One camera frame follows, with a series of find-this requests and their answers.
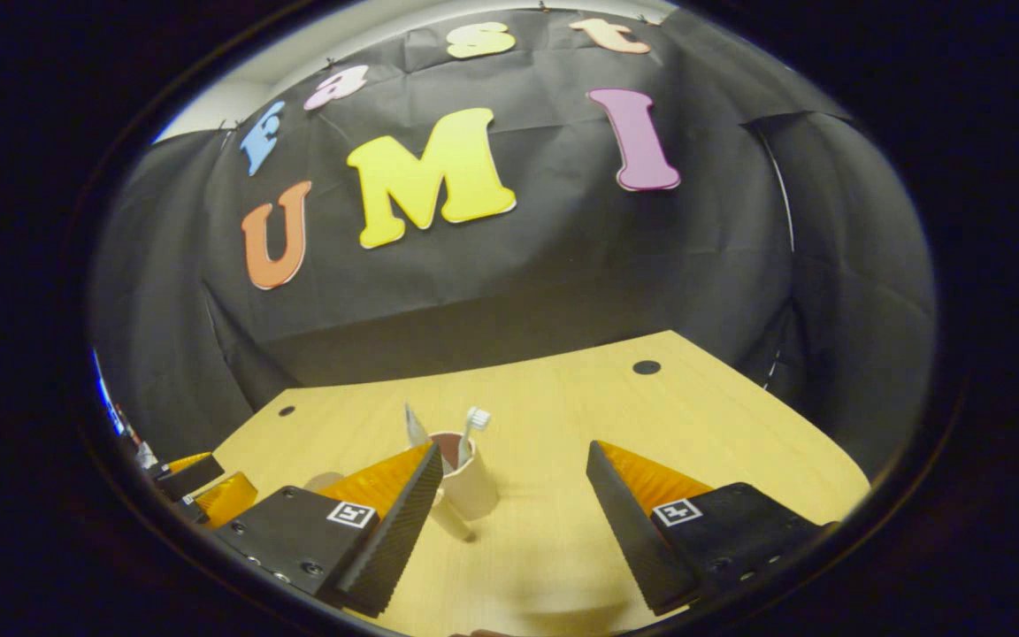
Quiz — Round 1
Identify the wooden desktop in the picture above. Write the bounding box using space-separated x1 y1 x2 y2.
209 330 871 636

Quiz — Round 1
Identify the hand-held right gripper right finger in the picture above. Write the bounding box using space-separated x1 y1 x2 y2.
586 440 829 616

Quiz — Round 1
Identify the black backdrop cloth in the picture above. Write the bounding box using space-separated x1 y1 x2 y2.
89 9 939 479

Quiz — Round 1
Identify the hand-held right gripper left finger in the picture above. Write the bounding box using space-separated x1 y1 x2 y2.
213 441 445 618

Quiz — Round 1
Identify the computer monitor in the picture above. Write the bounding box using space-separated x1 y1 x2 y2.
96 352 128 436

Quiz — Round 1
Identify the white toothbrush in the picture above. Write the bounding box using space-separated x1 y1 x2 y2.
459 407 492 465

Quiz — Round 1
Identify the beige cup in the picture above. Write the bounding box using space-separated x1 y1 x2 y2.
428 432 500 521

